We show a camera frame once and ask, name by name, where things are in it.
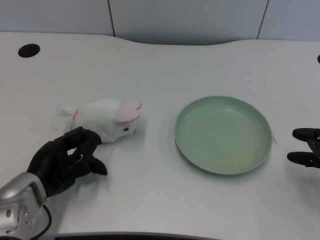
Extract green round plate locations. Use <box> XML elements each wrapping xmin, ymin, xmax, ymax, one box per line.
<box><xmin>174</xmin><ymin>95</ymin><xmax>273</xmax><ymax>176</ymax></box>

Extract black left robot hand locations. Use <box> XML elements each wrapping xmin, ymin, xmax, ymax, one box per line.
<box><xmin>26</xmin><ymin>126</ymin><xmax>109</xmax><ymax>200</ymax></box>

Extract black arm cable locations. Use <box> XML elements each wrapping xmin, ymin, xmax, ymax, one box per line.
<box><xmin>29</xmin><ymin>205</ymin><xmax>53</xmax><ymax>238</ymax></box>

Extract white plush rabbit doll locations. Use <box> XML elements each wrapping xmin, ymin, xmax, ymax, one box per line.
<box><xmin>56</xmin><ymin>97</ymin><xmax>143</xmax><ymax>144</ymax></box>

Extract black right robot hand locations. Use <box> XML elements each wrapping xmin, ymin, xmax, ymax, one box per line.
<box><xmin>286</xmin><ymin>127</ymin><xmax>320</xmax><ymax>169</ymax></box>

